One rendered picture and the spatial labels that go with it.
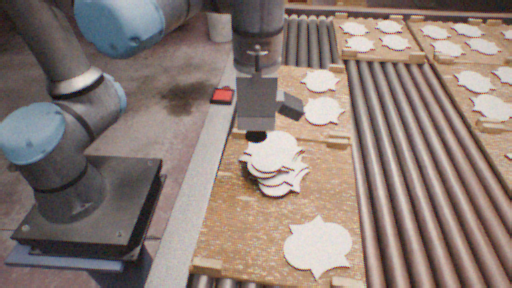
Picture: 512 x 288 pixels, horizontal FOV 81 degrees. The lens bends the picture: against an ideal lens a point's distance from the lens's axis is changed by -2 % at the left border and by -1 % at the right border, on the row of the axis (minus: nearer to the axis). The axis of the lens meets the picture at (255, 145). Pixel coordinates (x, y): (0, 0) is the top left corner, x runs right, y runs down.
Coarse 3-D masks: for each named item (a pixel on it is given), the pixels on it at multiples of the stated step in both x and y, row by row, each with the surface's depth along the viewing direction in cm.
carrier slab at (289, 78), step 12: (288, 72) 114; (300, 72) 114; (288, 84) 108; (300, 84) 108; (336, 84) 108; (300, 96) 103; (312, 96) 103; (324, 96) 103; (336, 96) 103; (348, 96) 103; (348, 108) 98; (276, 120) 94; (288, 120) 94; (300, 120) 94; (348, 120) 94; (288, 132) 90; (300, 132) 90; (312, 132) 90; (324, 132) 90; (348, 132) 90; (348, 144) 86
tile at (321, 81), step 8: (312, 72) 112; (320, 72) 112; (328, 72) 112; (304, 80) 108; (312, 80) 108; (320, 80) 108; (328, 80) 108; (336, 80) 108; (312, 88) 104; (320, 88) 104; (328, 88) 105
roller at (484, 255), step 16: (400, 64) 122; (400, 80) 117; (416, 96) 106; (416, 112) 101; (432, 128) 93; (432, 144) 89; (448, 160) 84; (448, 176) 80; (448, 192) 78; (464, 192) 76; (464, 208) 72; (464, 224) 70; (480, 224) 69; (480, 240) 66; (480, 256) 65; (496, 256) 64; (480, 272) 64; (496, 272) 61
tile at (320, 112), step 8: (312, 104) 98; (320, 104) 98; (328, 104) 98; (336, 104) 98; (312, 112) 95; (320, 112) 95; (328, 112) 95; (336, 112) 95; (344, 112) 96; (312, 120) 92; (320, 120) 92; (328, 120) 92; (336, 120) 92
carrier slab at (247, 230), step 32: (224, 160) 81; (320, 160) 81; (224, 192) 74; (256, 192) 74; (320, 192) 74; (352, 192) 74; (224, 224) 67; (256, 224) 67; (288, 224) 67; (352, 224) 67; (192, 256) 62; (224, 256) 62; (256, 256) 62; (352, 256) 62
